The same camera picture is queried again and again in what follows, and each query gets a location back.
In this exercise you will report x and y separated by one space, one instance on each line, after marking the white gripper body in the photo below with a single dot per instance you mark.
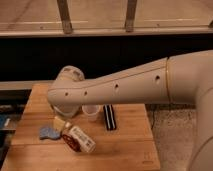
66 112

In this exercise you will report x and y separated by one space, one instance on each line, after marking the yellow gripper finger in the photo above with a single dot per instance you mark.
58 123

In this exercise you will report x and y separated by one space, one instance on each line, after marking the dark red pepper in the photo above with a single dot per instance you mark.
72 143

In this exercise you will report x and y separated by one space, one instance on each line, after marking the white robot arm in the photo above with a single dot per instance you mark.
186 78

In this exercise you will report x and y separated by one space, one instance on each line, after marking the blue sponge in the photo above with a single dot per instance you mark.
47 132

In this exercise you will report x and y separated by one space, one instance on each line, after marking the clear plastic cup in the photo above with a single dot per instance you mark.
91 112

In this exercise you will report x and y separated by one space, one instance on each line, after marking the black striped rectangular block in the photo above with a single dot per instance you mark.
109 117

